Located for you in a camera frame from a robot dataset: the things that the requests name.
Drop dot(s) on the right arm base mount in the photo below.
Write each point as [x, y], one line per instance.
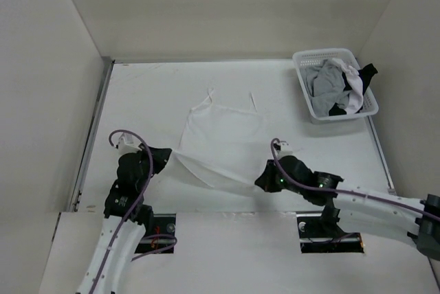
[319, 232]

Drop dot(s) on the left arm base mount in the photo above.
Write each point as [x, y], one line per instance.
[159, 234]

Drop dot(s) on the metal table edge rail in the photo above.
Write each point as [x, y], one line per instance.
[79, 179]

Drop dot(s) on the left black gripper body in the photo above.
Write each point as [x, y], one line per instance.
[157, 163]

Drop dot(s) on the wrist white camera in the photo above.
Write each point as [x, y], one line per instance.
[126, 144]
[282, 149]

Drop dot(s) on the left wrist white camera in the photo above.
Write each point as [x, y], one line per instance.
[126, 144]

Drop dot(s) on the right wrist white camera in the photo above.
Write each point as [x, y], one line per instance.
[282, 149]

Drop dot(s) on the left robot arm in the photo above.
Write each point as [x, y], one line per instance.
[127, 220]

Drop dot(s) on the grey tank top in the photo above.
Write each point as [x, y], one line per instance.
[325, 86]

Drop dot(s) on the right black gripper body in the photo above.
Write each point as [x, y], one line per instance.
[274, 182]

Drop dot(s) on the white plastic basket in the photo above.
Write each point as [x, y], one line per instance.
[311, 57]

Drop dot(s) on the black tank top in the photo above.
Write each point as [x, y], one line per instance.
[367, 73]

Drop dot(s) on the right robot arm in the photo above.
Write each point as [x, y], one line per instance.
[348, 211]

